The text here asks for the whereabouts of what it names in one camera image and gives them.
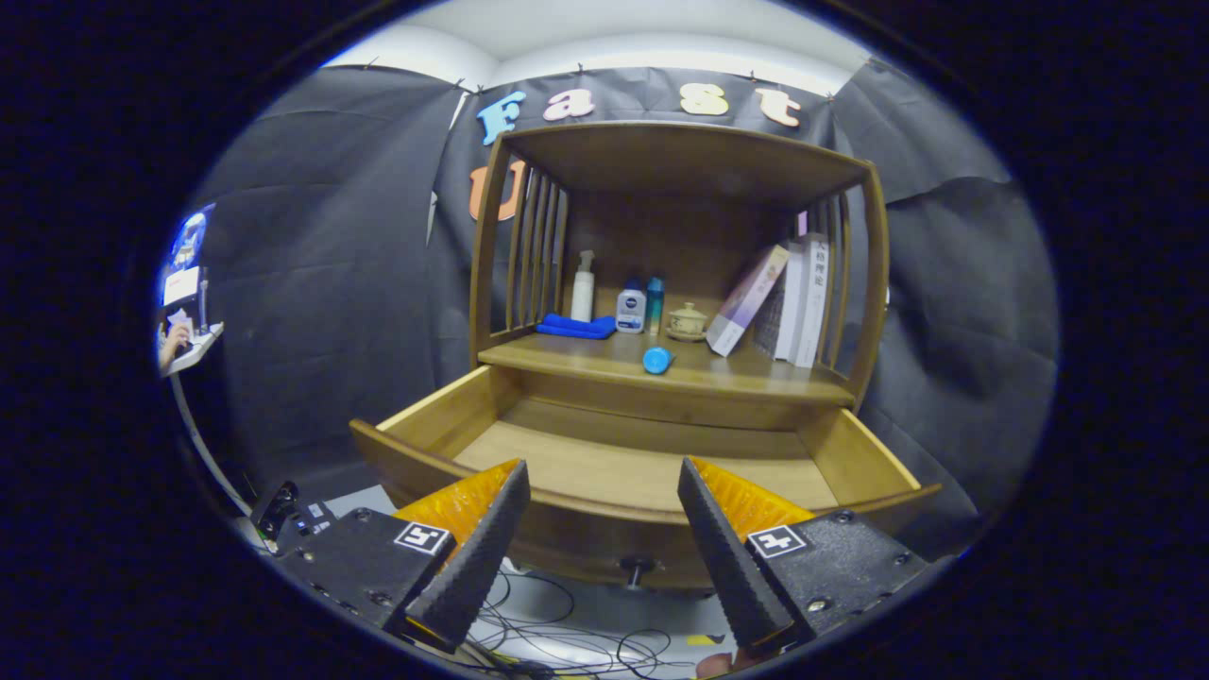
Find black electronic device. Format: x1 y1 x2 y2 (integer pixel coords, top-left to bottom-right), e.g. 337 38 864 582
250 482 336 553

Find white lotion bottle blue cap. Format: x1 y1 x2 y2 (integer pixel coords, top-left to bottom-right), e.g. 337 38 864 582
616 279 648 335

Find black backdrop cloth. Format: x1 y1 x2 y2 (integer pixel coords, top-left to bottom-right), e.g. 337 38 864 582
156 59 1061 558

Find blue folded cloth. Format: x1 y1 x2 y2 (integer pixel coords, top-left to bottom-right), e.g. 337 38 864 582
536 313 618 340

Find white pump bottle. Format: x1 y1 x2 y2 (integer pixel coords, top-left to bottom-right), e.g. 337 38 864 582
570 250 596 323

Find wooden drawer with black knob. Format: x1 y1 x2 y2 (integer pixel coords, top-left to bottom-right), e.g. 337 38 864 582
349 364 943 591

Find black floor cables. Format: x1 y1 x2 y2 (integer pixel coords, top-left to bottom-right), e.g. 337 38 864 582
468 567 728 679

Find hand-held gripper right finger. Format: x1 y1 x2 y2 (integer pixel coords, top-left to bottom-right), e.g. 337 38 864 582
676 456 930 655

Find white book with printed spine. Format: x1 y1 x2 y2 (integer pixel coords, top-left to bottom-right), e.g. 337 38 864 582
793 233 832 369

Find plain white book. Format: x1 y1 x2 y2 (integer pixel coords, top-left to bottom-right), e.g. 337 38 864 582
775 241 811 363

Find purple and white book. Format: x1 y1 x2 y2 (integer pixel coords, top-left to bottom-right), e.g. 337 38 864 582
706 245 792 358

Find dark patterned book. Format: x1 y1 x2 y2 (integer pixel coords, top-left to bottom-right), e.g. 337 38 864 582
753 279 790 358

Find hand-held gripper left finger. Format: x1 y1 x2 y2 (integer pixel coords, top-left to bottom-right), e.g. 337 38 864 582
274 458 532 655

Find wooden countertop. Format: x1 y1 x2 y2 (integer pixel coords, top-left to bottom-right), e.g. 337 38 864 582
478 326 856 409

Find computer monitor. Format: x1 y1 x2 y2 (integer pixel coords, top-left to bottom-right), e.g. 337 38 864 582
162 210 211 308

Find beige lidded ceramic cup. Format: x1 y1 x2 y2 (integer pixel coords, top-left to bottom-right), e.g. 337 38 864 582
666 301 709 343

